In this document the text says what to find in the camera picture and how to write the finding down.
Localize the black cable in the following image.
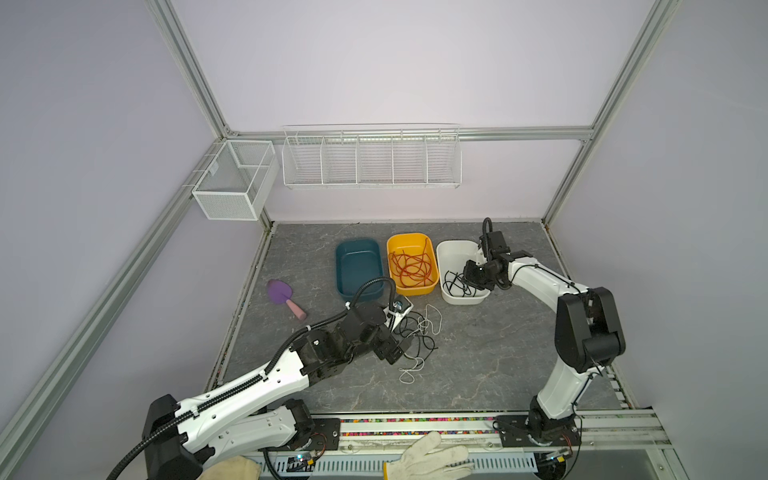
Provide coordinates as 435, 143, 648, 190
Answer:
442, 269, 481, 299

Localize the cable bundle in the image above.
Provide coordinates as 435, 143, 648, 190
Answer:
392, 302, 445, 386

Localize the red cable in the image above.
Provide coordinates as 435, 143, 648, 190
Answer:
388, 236, 436, 289

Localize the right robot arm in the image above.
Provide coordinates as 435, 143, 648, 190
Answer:
463, 218, 626, 446

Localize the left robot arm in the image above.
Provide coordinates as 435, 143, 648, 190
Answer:
108, 277, 413, 479

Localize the white plastic bin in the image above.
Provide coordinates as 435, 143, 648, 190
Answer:
436, 240, 490, 306

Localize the yellow plastic bin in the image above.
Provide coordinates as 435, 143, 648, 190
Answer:
386, 233, 439, 297

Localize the teal plastic bin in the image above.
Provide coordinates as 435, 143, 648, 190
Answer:
335, 238, 384, 301

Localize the white work glove centre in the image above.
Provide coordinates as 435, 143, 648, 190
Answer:
382, 432, 474, 480

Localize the purple pink scoop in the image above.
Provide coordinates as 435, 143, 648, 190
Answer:
266, 279, 307, 321

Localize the cream work glove left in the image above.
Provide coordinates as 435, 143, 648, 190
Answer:
198, 456, 262, 480

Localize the small white mesh basket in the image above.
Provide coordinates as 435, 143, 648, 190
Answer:
192, 140, 279, 221

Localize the long white wire basket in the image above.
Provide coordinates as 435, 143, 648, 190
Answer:
282, 123, 463, 189

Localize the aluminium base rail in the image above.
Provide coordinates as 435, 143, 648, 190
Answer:
314, 409, 672, 455

